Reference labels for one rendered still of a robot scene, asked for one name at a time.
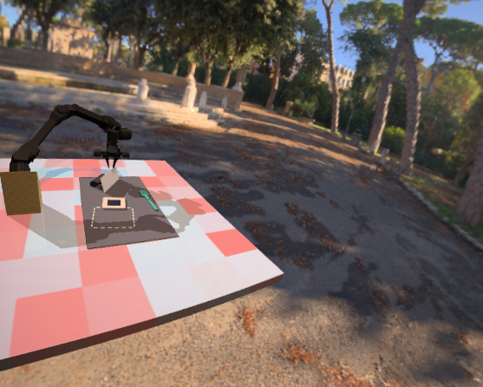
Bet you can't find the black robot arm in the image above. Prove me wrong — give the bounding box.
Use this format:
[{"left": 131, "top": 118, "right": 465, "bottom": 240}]
[{"left": 10, "top": 104, "right": 132, "bottom": 172}]

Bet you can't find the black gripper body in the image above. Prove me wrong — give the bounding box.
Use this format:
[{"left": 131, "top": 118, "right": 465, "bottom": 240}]
[{"left": 94, "top": 141, "right": 129, "bottom": 158}]

